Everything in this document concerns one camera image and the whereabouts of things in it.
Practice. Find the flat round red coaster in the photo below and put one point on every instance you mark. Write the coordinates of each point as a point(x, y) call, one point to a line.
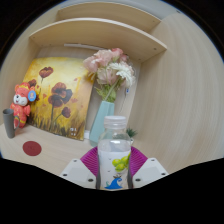
point(32, 148)

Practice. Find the red plush toy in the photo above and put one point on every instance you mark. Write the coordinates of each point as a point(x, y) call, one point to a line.
point(20, 106)

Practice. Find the grey cup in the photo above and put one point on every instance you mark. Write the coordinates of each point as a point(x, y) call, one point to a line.
point(9, 123)

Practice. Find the light wooden wall shelf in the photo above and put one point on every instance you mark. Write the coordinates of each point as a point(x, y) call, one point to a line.
point(100, 33)

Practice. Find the teal faceted vase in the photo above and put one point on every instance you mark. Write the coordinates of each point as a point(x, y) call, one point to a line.
point(101, 120)

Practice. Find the clear plastic water bottle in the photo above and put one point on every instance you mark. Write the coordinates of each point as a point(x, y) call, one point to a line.
point(114, 156)

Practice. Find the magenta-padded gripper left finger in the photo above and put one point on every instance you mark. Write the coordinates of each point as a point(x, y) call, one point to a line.
point(78, 173)

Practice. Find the yellow poppy flower painting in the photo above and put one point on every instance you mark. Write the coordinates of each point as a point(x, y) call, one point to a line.
point(60, 96)

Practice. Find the pink and white flower bouquet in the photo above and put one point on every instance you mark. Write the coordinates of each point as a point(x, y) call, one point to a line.
point(110, 70)

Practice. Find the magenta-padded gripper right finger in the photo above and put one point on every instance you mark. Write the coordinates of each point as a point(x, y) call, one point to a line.
point(150, 171)

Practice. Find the white light bar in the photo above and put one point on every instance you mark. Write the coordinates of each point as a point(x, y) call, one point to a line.
point(83, 46)

